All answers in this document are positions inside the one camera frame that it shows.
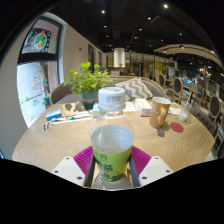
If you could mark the green potted plant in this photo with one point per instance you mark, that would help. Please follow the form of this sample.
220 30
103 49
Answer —
86 81

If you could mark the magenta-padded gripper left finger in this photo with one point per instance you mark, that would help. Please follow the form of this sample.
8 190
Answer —
83 160

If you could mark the pill blister pack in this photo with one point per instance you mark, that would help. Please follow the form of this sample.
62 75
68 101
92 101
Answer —
47 126

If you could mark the flat round red coaster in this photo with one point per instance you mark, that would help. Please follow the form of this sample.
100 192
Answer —
176 127

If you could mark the group of ceiling spotlights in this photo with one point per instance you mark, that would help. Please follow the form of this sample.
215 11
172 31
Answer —
165 5

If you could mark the light blue tissue pack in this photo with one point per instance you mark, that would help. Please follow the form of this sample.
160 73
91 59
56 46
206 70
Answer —
95 110

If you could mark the grey curved sofa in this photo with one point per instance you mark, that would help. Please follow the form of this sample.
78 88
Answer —
61 91

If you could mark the yellow square table sticker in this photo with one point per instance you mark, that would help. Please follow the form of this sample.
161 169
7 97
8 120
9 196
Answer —
175 105

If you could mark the printed paper menu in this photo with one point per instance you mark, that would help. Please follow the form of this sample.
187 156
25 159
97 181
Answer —
130 106

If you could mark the small blue white box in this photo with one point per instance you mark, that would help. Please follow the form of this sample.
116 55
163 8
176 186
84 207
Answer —
54 114

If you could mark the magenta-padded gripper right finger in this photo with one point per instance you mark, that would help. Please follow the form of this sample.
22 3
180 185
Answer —
141 160

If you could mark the green-labelled clear drink bottle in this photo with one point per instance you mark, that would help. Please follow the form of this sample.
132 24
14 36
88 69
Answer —
111 146

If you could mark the wooden cutout table sign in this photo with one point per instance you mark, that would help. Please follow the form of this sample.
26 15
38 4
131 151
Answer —
75 108

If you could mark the tan mug with white inside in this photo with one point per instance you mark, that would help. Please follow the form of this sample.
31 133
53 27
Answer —
157 113

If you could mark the grey white chevron pillow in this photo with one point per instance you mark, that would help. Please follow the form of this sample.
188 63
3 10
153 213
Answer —
136 88

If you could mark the white flat box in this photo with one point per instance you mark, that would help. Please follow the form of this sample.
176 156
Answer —
143 106

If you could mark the window with festive stickers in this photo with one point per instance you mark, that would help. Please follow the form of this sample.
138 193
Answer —
38 70

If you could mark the group of dining chairs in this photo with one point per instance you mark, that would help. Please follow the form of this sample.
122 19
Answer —
178 87

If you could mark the white round column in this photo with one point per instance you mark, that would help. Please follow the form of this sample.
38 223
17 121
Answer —
119 57

